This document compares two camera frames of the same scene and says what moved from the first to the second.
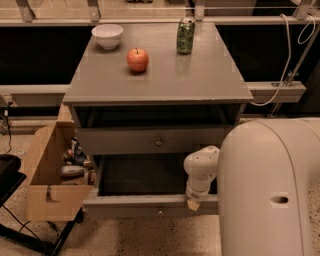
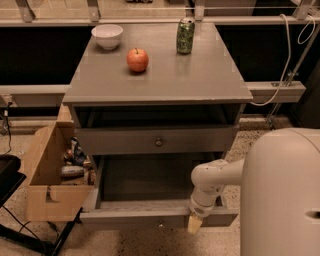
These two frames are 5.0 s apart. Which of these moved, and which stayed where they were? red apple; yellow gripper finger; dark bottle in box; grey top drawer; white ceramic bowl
Moved: yellow gripper finger
Stayed: red apple; white ceramic bowl; dark bottle in box; grey top drawer
